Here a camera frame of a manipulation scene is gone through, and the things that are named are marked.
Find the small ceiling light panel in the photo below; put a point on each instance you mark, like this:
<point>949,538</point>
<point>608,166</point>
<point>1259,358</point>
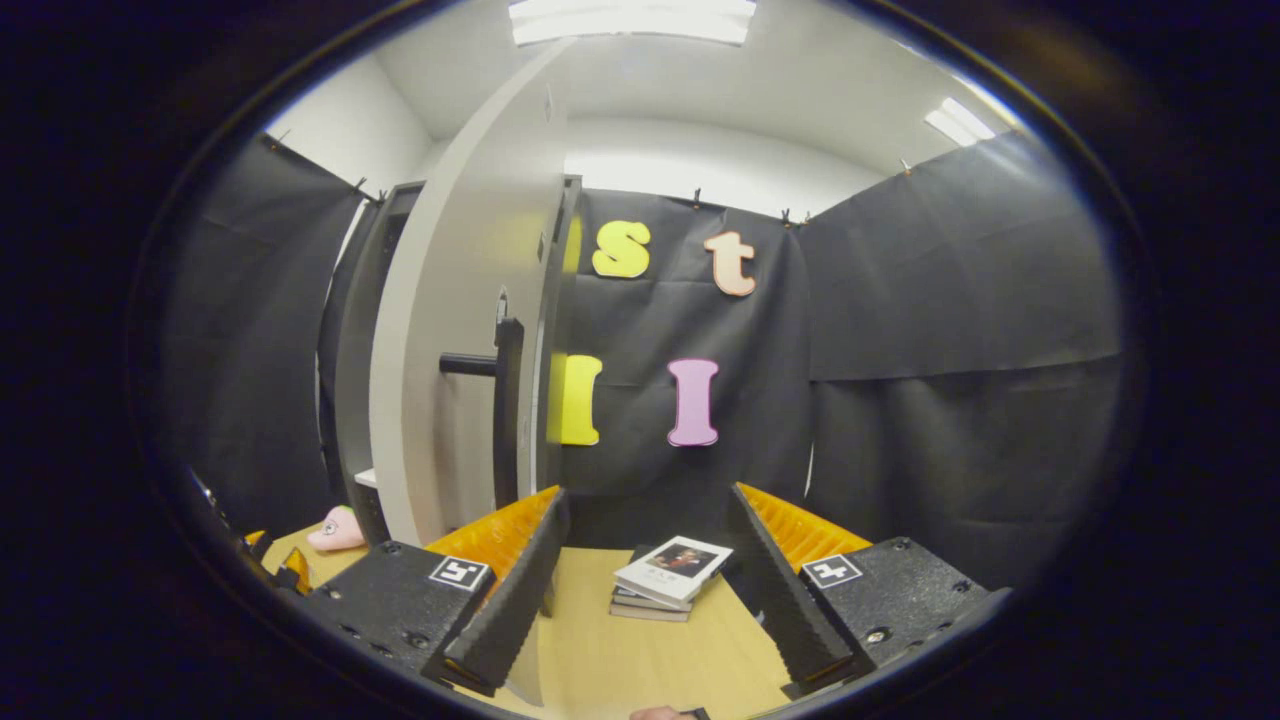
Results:
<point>958,122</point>

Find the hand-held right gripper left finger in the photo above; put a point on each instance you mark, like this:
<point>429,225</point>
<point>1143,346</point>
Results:
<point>520,590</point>

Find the white cover book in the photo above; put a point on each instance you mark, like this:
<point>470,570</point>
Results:
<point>672,572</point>

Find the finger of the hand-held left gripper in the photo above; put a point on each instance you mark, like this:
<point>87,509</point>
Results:
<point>296,570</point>

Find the grey cabinet door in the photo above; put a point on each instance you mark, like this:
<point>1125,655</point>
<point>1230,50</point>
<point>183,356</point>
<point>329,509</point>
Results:
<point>450,300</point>

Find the light grey book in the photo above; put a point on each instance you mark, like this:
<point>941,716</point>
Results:
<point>645,615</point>

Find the long ceiling light panel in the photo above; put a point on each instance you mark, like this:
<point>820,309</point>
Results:
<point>630,20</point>

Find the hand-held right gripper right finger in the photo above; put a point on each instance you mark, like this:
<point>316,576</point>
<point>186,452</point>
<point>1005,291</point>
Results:
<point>775,590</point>

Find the pink plush toy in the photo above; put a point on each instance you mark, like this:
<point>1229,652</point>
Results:
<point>338,530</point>

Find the black backdrop cloth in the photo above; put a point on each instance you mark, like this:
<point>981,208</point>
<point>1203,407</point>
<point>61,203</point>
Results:
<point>950,400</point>

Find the dark grey book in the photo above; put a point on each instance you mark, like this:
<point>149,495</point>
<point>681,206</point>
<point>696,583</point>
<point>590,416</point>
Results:
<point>645,603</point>

